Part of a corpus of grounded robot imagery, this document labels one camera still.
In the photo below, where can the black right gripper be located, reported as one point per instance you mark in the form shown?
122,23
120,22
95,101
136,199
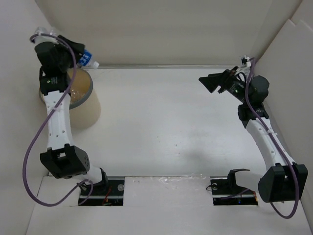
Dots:
213,81

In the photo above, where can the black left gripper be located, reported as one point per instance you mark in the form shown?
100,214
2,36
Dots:
78,48

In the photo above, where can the blue label bottle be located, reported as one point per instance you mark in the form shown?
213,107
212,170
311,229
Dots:
87,60

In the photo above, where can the clear unlabelled plastic bottle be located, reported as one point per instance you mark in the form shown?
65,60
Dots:
76,95

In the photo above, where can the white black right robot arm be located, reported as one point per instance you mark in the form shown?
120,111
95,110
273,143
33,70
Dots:
284,179

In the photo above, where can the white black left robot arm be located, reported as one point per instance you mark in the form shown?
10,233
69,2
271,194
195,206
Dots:
62,158

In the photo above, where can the beige bin with grey rim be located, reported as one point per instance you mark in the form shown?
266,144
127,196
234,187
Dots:
82,114

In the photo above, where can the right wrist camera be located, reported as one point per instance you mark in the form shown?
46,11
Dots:
246,62

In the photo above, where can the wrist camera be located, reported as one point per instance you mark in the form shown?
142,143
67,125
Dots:
246,62
45,35

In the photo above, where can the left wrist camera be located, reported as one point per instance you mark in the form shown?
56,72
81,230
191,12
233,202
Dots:
45,35

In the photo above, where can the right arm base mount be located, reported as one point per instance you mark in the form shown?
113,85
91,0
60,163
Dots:
225,194

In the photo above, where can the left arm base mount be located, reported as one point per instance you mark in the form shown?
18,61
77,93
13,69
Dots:
110,195

